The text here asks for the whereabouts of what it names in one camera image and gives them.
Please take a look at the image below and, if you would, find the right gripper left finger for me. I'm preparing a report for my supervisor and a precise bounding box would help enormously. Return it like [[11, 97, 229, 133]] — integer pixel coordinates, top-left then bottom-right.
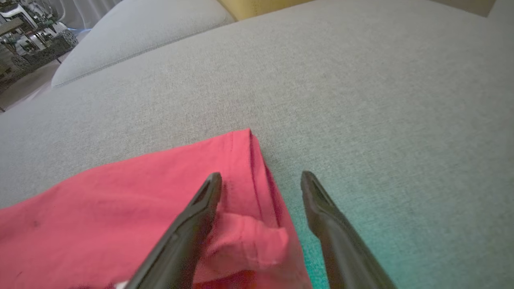
[[124, 172, 222, 289]]

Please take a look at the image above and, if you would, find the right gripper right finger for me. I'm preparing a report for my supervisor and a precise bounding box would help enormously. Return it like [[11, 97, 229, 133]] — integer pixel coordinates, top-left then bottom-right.
[[300, 171, 398, 289]]

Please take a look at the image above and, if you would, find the red basketball jersey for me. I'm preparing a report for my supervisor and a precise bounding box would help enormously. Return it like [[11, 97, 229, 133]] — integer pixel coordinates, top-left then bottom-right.
[[0, 128, 314, 289]]

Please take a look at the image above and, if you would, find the grey fabric sofa seat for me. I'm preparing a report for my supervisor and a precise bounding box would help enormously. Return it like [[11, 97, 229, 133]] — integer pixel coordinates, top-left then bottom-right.
[[0, 0, 514, 289]]

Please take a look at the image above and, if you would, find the grey sofa side cushion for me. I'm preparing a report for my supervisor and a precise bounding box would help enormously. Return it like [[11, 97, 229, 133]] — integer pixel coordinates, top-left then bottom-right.
[[51, 0, 236, 88]]

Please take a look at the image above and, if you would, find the yellow sofa back cushion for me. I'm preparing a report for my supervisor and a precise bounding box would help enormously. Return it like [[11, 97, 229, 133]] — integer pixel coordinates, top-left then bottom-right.
[[217, 0, 316, 21]]

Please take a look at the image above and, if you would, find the light grey curtain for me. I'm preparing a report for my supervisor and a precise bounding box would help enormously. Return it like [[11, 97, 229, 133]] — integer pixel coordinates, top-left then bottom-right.
[[50, 0, 123, 31]]

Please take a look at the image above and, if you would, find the grey background robot equipment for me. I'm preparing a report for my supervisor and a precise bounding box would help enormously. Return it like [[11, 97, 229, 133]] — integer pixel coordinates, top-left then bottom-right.
[[0, 0, 79, 83]]

